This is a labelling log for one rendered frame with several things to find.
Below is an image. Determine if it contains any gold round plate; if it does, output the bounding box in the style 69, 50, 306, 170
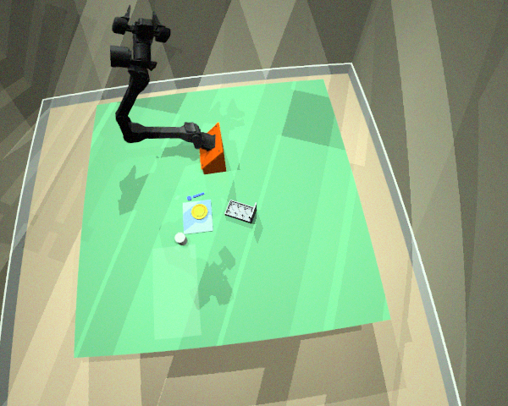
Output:
191, 204, 207, 219

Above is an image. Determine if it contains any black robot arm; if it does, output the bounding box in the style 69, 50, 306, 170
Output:
110, 18, 216, 151

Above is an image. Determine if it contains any light blue square mat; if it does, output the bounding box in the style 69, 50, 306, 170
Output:
183, 200, 213, 234

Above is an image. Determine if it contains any white dish rack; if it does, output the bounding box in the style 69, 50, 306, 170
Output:
224, 200, 257, 224

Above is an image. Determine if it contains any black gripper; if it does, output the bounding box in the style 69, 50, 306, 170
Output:
112, 5, 170, 50

